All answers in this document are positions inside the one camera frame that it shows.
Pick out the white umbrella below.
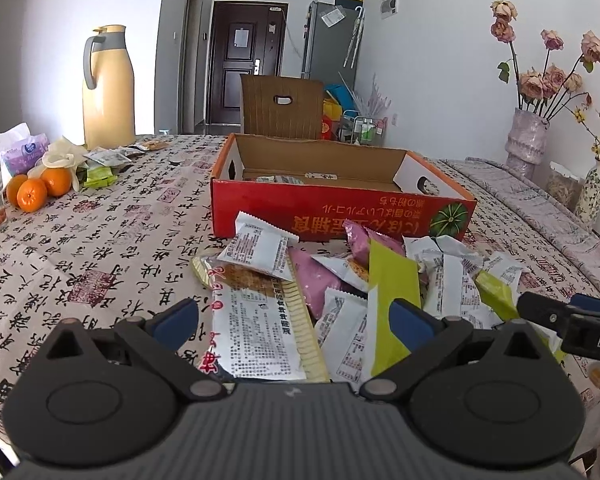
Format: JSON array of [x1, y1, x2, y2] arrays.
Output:
[[344, 7, 366, 68]]

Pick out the large cracker packet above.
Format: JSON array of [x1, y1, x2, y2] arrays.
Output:
[[192, 255, 331, 386]]

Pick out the red and yellow bag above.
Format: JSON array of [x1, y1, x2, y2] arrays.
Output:
[[322, 100, 343, 141]]

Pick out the wire rack cart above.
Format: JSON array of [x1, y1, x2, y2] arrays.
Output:
[[337, 110, 386, 146]]

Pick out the yellow-green snack packet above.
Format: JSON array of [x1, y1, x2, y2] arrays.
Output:
[[82, 165, 118, 188], [475, 271, 521, 322], [367, 239, 423, 378]]

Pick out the red cardboard box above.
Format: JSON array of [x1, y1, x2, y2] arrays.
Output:
[[210, 133, 477, 241]]

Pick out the grey refrigerator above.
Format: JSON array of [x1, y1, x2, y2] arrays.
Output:
[[302, 0, 363, 81]]

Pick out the white labelled snack packet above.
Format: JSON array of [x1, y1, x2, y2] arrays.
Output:
[[100, 152, 133, 170]]

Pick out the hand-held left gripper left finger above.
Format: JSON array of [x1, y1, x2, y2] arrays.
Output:
[[27, 299, 227, 402]]

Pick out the glass jar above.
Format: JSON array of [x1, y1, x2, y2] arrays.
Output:
[[545, 161, 583, 211]]

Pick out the purple tissue pack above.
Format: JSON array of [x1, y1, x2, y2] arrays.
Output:
[[0, 122, 50, 188]]

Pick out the pile of white snack packets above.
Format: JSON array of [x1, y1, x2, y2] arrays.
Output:
[[217, 211, 526, 383]]

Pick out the slim floral vase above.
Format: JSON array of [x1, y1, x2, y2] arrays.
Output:
[[575, 162, 600, 228]]

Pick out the dried rose bouquet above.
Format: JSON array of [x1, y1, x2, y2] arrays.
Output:
[[490, 0, 600, 121]]

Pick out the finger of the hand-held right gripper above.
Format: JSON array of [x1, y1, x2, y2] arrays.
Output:
[[570, 294, 600, 317], [517, 291, 576, 340]]

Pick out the blue dustpan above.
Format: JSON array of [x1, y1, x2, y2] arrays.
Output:
[[325, 85, 353, 106]]

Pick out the dark brown door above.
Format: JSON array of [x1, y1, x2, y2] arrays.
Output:
[[206, 1, 287, 126]]

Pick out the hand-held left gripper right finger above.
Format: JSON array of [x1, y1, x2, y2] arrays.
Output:
[[359, 299, 563, 402]]

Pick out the wooden chair back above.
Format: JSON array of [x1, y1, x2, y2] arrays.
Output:
[[240, 74, 326, 140]]

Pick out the pale feathery decoration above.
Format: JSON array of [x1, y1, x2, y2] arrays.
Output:
[[355, 74, 393, 118]]

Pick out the yellow thermos jug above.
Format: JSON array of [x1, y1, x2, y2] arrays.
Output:
[[82, 25, 137, 150]]

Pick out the pink textured vase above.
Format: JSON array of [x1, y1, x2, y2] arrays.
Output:
[[505, 107, 551, 178]]

